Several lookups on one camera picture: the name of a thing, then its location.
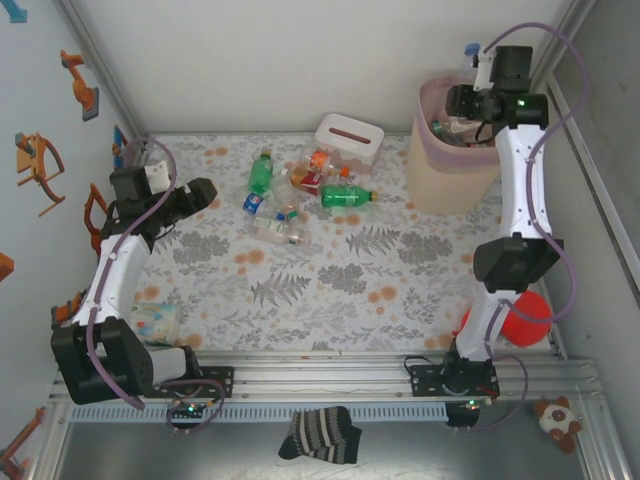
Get blue cartoon label bottle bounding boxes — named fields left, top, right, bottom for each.
left=458, top=42, right=482, bottom=84

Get clear bottle green white label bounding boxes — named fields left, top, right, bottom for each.
left=251, top=214, right=310, bottom=248

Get crushed clear plastic bottle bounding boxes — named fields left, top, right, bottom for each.
left=269, top=178, right=304, bottom=211

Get orange label plastic bottle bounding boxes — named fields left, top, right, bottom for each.
left=305, top=149, right=351, bottom=179

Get green bottle green printed label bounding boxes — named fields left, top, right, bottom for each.
left=320, top=184, right=380, bottom=210

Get beige bin with pink bag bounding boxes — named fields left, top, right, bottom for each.
left=405, top=74, right=506, bottom=216

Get colourful tissue pack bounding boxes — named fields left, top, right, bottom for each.
left=130, top=301, right=182, bottom=346

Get white tissue box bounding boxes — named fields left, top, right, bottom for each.
left=314, top=113, right=386, bottom=175

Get orange claw machine sticker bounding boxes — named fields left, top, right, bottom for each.
left=13, top=132, right=67, bottom=218

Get floral tablecloth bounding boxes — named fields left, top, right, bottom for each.
left=112, top=132, right=539, bottom=352

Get red plush toy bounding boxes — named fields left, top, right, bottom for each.
left=459, top=290, right=555, bottom=350

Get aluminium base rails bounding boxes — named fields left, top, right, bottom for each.
left=47, top=349, right=601, bottom=404

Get black white striped sock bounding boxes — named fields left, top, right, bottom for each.
left=277, top=405, right=363, bottom=465

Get brown white plush toy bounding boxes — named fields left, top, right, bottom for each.
left=532, top=395, right=584, bottom=455

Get aluminium frame post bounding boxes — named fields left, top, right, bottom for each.
left=53, top=0, right=146, bottom=146
left=519, top=0, right=601, bottom=104

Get blue orange wall sticker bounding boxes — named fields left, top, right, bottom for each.
left=111, top=124, right=132, bottom=171

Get grey side panel frame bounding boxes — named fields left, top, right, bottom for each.
left=544, top=69, right=640, bottom=311

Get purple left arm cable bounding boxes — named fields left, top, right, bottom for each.
left=85, top=137, right=227, bottom=437

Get white slotted cable tray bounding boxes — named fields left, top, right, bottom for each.
left=68, top=402, right=450, bottom=424

